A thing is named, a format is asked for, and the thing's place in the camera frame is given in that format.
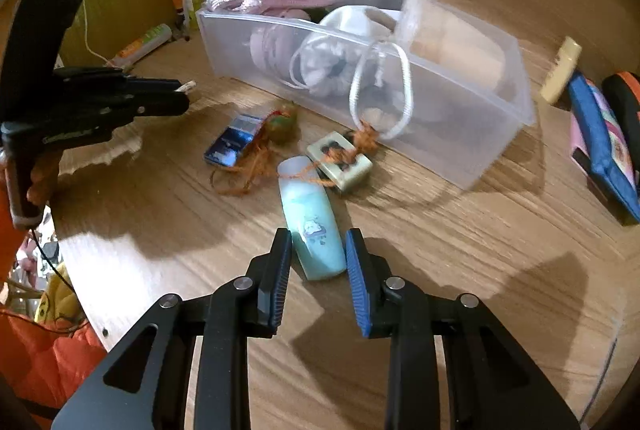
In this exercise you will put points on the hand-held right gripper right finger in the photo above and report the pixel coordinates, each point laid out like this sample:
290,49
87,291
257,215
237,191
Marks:
357,285

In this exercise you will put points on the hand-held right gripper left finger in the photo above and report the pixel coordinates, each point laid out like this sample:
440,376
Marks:
277,285

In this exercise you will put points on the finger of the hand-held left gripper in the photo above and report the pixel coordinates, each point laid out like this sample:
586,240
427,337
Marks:
150,107
150,85

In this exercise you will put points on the light blue tube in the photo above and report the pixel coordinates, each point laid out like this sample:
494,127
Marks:
312,230

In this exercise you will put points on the clear plastic storage bin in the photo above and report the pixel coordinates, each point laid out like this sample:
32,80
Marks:
450,130

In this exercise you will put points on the beige cylindrical jar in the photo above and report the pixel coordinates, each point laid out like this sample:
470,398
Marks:
465,50

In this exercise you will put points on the person's left hand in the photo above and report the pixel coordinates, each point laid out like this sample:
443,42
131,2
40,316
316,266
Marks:
42,175

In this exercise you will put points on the green and orange tube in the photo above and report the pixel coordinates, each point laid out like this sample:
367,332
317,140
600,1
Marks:
142,44

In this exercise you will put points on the small blue box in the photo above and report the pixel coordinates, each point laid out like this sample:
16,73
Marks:
232,147

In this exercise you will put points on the small printed tin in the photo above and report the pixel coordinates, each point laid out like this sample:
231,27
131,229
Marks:
345,170

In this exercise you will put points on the yellow plush toy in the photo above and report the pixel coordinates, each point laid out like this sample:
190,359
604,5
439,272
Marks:
60,305

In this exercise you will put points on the orange cloth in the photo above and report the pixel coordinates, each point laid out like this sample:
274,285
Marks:
45,360

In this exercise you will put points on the pink and black notebook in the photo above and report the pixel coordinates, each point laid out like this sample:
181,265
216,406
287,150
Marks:
580,135

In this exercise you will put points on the blue zip pencil case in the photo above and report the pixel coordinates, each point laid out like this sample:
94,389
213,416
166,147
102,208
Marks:
600,140

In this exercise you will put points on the pale yellow tube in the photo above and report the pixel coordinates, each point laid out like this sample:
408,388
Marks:
560,70

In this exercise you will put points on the black and orange round case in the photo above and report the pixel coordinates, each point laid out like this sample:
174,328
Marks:
625,95

